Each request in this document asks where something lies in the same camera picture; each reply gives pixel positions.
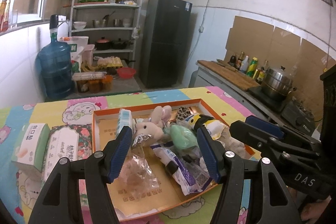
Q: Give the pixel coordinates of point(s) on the white plastic container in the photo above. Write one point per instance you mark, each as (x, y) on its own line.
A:
(88, 53)

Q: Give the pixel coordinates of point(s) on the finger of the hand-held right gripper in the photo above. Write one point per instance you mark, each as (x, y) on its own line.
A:
(249, 134)
(265, 127)

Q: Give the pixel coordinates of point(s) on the light blue tissue pack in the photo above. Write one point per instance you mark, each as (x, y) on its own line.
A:
(125, 120)

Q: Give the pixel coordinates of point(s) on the black frying pan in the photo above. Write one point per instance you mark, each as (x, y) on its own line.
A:
(120, 44)

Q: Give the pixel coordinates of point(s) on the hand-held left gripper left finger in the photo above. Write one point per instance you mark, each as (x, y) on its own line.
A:
(120, 150)

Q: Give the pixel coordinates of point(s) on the white floral cloth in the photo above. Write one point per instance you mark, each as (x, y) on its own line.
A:
(233, 145)

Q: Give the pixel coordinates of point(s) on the cardboard wall sheet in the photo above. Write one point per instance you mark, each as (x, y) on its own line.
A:
(249, 37)
(315, 69)
(286, 48)

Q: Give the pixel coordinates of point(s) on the egg tray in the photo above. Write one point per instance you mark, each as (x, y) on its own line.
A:
(109, 61)

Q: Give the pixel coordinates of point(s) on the black induction cooker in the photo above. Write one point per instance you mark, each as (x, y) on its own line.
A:
(270, 103)

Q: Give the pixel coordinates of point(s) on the light green plush ball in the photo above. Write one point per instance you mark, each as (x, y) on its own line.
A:
(182, 137)

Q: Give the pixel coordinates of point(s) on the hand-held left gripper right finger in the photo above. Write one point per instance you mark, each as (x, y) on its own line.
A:
(208, 153)

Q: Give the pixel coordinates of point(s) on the dark countertop stove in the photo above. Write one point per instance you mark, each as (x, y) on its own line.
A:
(299, 119)

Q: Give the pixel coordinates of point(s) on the green tray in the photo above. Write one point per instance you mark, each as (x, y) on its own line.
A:
(92, 0)

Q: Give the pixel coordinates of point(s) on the red plastic basin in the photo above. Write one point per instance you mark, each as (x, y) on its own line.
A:
(126, 73)

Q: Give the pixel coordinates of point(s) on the white metal kitchen shelf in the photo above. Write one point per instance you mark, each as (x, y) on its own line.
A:
(105, 6)

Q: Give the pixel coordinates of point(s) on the leopard print pouch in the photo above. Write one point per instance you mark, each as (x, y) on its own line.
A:
(183, 113)

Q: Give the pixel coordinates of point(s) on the clear drinking glass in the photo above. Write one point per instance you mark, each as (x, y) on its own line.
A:
(14, 18)

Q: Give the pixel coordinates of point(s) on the white bowls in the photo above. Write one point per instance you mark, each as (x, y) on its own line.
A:
(80, 25)

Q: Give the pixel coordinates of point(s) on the purple white plastic packet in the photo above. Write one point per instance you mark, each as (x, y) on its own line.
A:
(189, 174)

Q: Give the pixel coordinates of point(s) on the steel steamer pot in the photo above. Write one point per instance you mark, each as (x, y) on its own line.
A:
(278, 82)

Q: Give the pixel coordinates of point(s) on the black water pump dispenser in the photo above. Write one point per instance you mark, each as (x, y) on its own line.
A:
(54, 24)

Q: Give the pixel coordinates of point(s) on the amber bottle with red label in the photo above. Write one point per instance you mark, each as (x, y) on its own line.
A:
(3, 14)

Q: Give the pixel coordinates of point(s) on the wooden cutting board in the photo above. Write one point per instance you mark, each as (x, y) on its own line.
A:
(225, 74)

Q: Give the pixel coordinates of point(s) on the row of condiment bottles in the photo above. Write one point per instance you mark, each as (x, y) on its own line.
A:
(249, 67)

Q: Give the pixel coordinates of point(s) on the floral tissue box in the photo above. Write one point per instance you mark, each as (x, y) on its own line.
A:
(65, 142)

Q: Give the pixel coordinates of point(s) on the white sack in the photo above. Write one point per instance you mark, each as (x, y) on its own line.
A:
(74, 50)

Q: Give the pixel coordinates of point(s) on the dark grey fridge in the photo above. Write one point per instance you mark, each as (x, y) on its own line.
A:
(165, 43)

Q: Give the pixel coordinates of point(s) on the grey kitchen counter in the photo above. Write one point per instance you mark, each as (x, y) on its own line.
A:
(210, 82)

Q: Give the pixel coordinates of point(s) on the red black clay pot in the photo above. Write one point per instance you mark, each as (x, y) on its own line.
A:
(102, 44)

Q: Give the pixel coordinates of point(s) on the yellow black bee plush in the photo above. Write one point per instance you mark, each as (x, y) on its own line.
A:
(199, 121)

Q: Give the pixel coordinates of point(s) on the pink beige bunny plush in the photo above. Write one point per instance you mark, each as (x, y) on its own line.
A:
(149, 129)

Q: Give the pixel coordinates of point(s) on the blue water jug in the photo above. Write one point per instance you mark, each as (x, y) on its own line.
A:
(55, 69)

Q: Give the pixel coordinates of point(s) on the green white cardboard box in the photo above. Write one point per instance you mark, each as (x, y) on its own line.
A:
(31, 142)

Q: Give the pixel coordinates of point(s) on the peach puff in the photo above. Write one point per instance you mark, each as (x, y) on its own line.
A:
(139, 176)

